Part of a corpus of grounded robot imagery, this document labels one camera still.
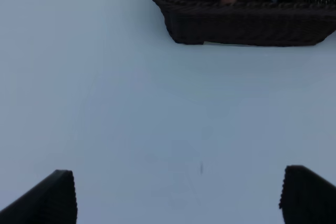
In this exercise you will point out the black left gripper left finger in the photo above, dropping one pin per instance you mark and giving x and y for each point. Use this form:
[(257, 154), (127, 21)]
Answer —
[(53, 201)]

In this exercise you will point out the dark brown wicker basket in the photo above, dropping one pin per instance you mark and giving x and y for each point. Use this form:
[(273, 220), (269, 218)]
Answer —
[(249, 22)]

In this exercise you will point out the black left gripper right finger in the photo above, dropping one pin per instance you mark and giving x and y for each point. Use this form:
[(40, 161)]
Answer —
[(306, 197)]

